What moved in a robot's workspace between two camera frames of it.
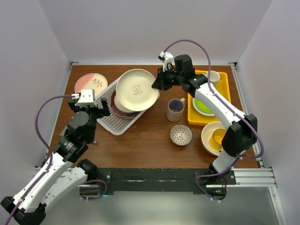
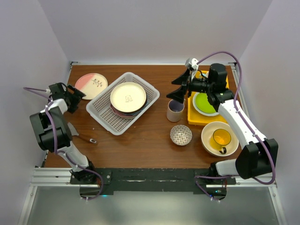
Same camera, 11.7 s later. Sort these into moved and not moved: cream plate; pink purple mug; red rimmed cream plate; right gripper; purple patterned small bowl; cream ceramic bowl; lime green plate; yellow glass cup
Moved: cream plate; right gripper; red rimmed cream plate
Not moved: purple patterned small bowl; lime green plate; yellow glass cup; cream ceramic bowl; pink purple mug
